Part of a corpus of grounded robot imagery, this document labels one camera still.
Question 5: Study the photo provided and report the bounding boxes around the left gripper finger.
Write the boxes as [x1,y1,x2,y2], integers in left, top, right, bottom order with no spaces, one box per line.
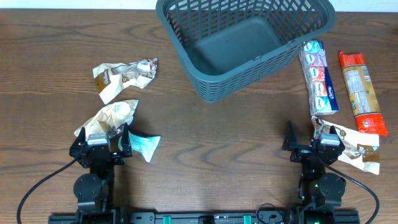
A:
[76,127,86,149]
[120,123,131,152]

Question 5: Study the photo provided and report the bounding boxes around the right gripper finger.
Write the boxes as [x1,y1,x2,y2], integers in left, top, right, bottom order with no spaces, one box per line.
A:
[329,126,338,136]
[282,121,297,151]

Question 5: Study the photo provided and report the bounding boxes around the Kleenex tissue multipack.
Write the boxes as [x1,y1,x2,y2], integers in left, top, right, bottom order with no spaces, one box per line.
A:
[299,40,339,116]

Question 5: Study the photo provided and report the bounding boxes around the cream Pantree snack bag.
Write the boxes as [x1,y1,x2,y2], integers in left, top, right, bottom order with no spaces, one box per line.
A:
[312,116,380,175]

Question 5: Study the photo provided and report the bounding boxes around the orange biscuit package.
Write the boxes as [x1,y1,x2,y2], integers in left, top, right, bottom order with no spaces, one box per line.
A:
[338,51,388,136]

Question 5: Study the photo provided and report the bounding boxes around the cream snack bag with barcode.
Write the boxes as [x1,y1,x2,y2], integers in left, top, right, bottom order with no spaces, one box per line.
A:
[93,58,158,105]

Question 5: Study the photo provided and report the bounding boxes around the dark grey plastic basket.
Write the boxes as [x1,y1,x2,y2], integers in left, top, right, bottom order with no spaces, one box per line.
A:
[155,0,336,103]

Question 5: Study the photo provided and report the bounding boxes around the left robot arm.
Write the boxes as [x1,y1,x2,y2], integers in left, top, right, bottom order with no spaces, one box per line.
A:
[69,124,132,224]

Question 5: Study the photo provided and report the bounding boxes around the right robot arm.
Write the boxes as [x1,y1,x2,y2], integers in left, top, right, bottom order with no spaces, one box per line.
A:
[282,121,346,223]

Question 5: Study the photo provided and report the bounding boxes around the teal snack wrapper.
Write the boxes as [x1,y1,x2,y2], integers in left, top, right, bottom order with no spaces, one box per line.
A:
[118,132,161,162]

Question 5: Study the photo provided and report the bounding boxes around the crumpled tan snack bag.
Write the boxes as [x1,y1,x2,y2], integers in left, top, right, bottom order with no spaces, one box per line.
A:
[74,100,139,139]

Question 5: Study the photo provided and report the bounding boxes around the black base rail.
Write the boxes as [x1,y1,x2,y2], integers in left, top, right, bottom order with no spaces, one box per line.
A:
[48,210,360,224]

